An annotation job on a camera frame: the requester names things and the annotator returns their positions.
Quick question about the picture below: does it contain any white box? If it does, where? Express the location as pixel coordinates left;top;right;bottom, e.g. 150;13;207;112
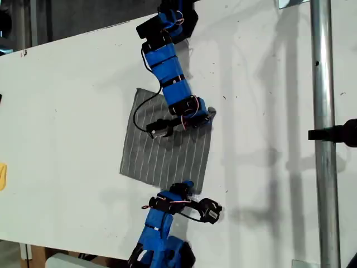
44;252;98;268

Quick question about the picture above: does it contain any black clamp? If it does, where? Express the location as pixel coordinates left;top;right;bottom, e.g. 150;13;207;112
307;118;357;149

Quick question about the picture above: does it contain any dark round object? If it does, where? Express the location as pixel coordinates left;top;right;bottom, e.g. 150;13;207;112
0;7;13;33

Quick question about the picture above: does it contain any grey striped towel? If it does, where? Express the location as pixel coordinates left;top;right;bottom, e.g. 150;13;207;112
119;88;218;195

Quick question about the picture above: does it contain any yellow object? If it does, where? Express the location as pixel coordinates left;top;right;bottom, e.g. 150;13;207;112
0;162;8;192

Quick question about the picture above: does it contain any steel post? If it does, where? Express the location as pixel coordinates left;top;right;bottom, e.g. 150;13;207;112
309;0;342;268

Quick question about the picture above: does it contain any gripper camera stalk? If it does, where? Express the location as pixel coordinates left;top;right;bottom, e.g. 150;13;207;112
164;117;186;128
182;200;204;210

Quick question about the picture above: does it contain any white table leg bracket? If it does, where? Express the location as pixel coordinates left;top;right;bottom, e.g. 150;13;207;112
18;242;33;261

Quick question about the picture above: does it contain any gripper camera cable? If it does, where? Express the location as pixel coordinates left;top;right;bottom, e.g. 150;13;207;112
177;210;206;223
133;85;163;132

